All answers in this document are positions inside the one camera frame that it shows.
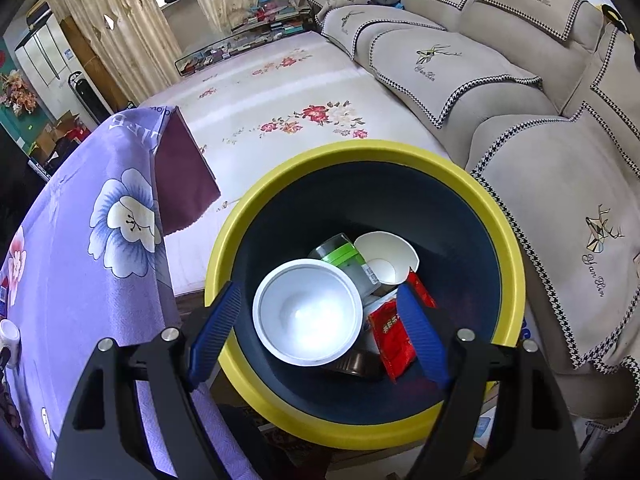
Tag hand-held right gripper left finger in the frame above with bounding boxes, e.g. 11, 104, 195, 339
52, 281, 244, 480

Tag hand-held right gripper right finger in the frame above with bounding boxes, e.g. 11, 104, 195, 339
396, 284, 586, 480

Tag red snack packet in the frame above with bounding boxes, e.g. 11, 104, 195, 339
368, 269, 437, 385

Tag dark brown bowl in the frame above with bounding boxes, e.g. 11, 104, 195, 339
320, 349, 388, 382

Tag white paper cup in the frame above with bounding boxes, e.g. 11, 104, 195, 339
354, 231, 420, 286

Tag white plastic bowl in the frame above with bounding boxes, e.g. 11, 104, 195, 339
252, 259, 364, 367

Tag green label plastic bottle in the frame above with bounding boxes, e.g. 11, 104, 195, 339
307, 233, 381, 298

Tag yellow rimmed dark blue bin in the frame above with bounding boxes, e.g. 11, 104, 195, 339
204, 141, 527, 451

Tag purple floral blanket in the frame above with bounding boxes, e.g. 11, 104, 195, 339
0, 105, 261, 480

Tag maroon cloth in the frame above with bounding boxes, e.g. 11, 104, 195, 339
154, 105, 222, 237

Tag small white bottle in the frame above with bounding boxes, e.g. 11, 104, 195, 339
0, 321, 21, 361

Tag beige sofa with deer covers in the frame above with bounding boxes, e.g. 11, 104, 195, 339
305, 0, 640, 421

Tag open cardboard boxes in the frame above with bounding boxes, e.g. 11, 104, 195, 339
30, 112, 93, 161

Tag white floral mat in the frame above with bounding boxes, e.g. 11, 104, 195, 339
137, 30, 451, 306

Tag row of books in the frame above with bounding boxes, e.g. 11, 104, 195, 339
174, 0, 316, 78

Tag artificial flower bunch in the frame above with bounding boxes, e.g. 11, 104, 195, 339
0, 70, 38, 116

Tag white cabinet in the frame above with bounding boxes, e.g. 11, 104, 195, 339
14, 2, 83, 88

